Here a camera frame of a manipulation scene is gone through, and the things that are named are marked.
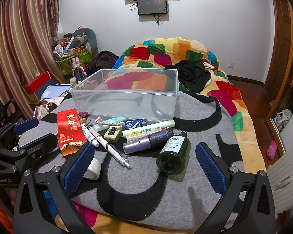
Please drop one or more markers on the pink clog shoe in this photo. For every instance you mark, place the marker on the pink clog shoe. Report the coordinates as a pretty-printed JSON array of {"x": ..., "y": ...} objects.
[{"x": 272, "y": 150}]

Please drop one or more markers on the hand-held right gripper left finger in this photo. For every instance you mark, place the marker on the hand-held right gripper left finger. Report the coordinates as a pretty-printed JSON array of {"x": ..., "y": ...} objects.
[{"x": 79, "y": 168}]

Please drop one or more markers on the red box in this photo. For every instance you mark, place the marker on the red box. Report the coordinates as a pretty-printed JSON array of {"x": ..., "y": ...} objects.
[{"x": 36, "y": 82}]

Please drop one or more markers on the dark green labelled bottle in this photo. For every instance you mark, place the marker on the dark green labelled bottle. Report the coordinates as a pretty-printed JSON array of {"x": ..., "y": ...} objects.
[{"x": 173, "y": 151}]

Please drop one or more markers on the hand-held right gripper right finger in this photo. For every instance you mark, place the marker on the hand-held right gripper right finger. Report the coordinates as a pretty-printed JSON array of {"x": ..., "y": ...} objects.
[{"x": 210, "y": 168}]

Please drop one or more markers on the white marker pen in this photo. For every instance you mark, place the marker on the white marker pen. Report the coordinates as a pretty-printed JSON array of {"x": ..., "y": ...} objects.
[{"x": 89, "y": 135}]

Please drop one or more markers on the white tape roll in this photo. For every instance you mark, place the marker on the white tape roll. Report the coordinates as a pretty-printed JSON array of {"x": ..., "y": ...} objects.
[{"x": 94, "y": 168}]

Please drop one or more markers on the blue drink bottle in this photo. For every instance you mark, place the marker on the blue drink bottle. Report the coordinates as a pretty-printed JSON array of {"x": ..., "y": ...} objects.
[{"x": 79, "y": 74}]

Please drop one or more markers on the pink beige slim tube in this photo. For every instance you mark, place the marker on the pink beige slim tube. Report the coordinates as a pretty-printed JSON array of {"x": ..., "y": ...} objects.
[{"x": 136, "y": 137}]

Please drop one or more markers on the long white pen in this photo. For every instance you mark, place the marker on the long white pen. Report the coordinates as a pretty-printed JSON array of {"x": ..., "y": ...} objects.
[{"x": 112, "y": 150}]

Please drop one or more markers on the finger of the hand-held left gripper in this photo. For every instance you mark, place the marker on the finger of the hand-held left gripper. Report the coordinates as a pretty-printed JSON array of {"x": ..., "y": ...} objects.
[
  {"x": 26, "y": 124},
  {"x": 39, "y": 145}
]

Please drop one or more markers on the purple spray bottle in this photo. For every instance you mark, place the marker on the purple spray bottle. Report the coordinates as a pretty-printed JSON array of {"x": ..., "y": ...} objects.
[{"x": 158, "y": 137}]

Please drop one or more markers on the pale green tube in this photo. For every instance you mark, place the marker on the pale green tube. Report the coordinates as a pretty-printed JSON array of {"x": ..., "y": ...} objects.
[{"x": 146, "y": 129}]

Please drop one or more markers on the wooden door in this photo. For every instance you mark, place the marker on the wooden door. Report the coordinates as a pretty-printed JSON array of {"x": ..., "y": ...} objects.
[{"x": 282, "y": 41}]

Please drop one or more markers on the grey black patterned blanket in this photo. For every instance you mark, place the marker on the grey black patterned blanket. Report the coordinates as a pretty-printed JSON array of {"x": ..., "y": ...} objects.
[{"x": 141, "y": 182}]

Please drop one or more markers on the pink rabbit toy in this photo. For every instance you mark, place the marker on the pink rabbit toy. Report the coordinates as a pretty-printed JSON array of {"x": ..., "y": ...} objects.
[{"x": 77, "y": 63}]

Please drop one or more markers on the white shoes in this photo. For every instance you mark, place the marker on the white shoes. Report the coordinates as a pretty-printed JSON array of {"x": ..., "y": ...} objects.
[{"x": 283, "y": 118}]

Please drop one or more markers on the black chair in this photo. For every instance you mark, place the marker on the black chair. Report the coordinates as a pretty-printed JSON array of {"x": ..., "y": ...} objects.
[{"x": 0, "y": 112}]

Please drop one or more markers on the pink white knotted toy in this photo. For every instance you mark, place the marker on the pink white knotted toy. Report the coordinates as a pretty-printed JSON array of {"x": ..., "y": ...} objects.
[{"x": 100, "y": 120}]

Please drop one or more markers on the blue white booklet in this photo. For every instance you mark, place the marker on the blue white booklet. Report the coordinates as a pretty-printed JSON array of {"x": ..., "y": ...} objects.
[{"x": 55, "y": 91}]

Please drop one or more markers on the small wall monitor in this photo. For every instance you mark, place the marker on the small wall monitor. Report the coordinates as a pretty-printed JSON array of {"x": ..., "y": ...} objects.
[{"x": 151, "y": 4}]

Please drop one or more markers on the red tea packet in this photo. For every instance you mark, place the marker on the red tea packet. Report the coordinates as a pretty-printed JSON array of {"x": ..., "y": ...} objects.
[{"x": 69, "y": 129}]

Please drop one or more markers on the green storage bag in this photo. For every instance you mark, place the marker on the green storage bag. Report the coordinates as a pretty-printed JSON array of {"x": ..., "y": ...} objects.
[{"x": 70, "y": 62}]

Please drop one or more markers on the pink beige striped curtain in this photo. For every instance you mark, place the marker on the pink beige striped curtain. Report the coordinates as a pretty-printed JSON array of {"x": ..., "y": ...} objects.
[{"x": 22, "y": 36}]

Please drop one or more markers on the person's left hand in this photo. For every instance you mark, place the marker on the person's left hand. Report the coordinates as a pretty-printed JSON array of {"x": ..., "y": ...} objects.
[{"x": 12, "y": 193}]

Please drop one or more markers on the colourful patchwork blanket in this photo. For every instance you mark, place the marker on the colourful patchwork blanket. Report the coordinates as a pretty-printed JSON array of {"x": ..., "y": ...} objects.
[{"x": 234, "y": 95}]

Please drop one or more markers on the small blue box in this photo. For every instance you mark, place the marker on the small blue box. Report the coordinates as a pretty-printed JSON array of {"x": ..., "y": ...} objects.
[{"x": 135, "y": 123}]

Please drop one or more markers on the white ribbed panel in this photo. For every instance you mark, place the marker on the white ribbed panel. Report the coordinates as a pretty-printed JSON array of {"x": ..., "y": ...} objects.
[{"x": 288, "y": 170}]

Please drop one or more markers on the grey plush pillow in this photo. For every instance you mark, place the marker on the grey plush pillow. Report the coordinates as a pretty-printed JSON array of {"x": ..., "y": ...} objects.
[{"x": 84, "y": 35}]

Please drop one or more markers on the dark maroon clothes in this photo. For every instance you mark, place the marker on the dark maroon clothes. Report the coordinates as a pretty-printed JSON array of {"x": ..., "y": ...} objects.
[{"x": 102, "y": 59}]

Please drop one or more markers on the beige tile block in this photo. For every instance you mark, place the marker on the beige tile block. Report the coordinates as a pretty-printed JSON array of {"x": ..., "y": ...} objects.
[{"x": 113, "y": 134}]

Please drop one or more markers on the small white cloth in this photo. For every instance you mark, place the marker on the small white cloth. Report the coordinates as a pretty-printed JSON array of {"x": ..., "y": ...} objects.
[{"x": 207, "y": 65}]

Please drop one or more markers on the black clothes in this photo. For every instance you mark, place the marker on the black clothes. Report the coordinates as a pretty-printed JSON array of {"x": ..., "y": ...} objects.
[{"x": 193, "y": 74}]

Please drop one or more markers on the white wall socket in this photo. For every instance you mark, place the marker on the white wall socket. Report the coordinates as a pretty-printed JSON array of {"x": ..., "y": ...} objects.
[{"x": 231, "y": 64}]

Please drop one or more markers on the clear plastic storage box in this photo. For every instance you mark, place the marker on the clear plastic storage box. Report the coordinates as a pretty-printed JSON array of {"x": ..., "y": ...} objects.
[{"x": 127, "y": 107}]

